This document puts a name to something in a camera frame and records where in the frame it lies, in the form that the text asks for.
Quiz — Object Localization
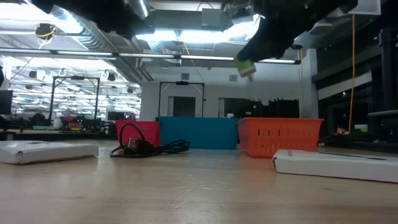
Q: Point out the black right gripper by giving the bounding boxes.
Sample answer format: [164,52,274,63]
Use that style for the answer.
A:
[238,0,358,62]

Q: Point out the green and white charger cube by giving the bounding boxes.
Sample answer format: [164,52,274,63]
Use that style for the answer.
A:
[233,57,257,82]

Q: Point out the black USB cable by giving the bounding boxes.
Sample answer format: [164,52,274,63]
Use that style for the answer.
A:
[109,123,191,159]

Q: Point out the white box with black print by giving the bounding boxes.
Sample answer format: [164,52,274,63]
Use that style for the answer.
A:
[271,149,398,184]
[0,140,100,165]

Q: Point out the blue plastic bin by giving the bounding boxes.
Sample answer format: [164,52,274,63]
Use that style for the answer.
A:
[157,116,240,151]

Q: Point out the grey ceiling box unit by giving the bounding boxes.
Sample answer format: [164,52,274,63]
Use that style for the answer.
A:
[201,8,222,28]

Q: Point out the orange slotted plastic basket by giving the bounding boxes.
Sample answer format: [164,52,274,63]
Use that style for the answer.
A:
[236,117,325,159]

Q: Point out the red slotted plastic basket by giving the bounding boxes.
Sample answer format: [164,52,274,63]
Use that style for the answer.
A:
[115,120,162,146]

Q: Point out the dark background work table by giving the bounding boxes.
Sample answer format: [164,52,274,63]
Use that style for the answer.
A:
[0,126,118,141]

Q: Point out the black monitor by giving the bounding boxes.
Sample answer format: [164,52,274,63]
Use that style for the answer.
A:
[0,90,14,115]

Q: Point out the silver ventilation duct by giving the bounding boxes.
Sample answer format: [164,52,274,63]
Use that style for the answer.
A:
[129,0,150,18]

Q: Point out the black frame stand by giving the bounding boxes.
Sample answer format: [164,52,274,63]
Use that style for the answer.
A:
[48,75,101,122]
[158,81,206,118]

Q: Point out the ceiling device with yellow cable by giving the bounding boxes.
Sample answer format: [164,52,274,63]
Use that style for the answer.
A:
[34,23,57,41]

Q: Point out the black vertical post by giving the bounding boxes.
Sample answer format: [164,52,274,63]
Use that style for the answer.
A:
[378,26,398,131]

